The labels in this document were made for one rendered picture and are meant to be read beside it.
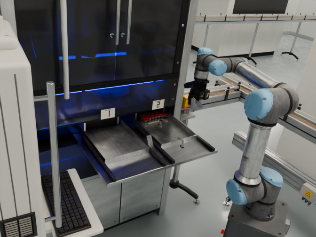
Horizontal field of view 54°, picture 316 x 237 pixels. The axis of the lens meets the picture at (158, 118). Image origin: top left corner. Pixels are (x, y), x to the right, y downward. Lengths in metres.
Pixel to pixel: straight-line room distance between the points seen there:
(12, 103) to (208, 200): 2.15
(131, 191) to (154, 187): 0.20
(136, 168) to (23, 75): 0.85
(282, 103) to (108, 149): 0.93
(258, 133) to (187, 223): 1.45
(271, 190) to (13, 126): 1.09
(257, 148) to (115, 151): 0.76
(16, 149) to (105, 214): 1.31
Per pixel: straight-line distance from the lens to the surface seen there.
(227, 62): 1.57
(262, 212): 1.59
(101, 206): 2.19
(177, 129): 1.97
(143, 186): 2.27
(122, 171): 1.57
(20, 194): 1.16
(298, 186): 2.52
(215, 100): 2.43
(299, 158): 3.18
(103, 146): 1.74
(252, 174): 1.39
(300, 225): 2.95
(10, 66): 0.93
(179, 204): 2.73
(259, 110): 1.22
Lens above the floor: 1.85
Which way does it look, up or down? 28 degrees down
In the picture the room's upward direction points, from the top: 7 degrees clockwise
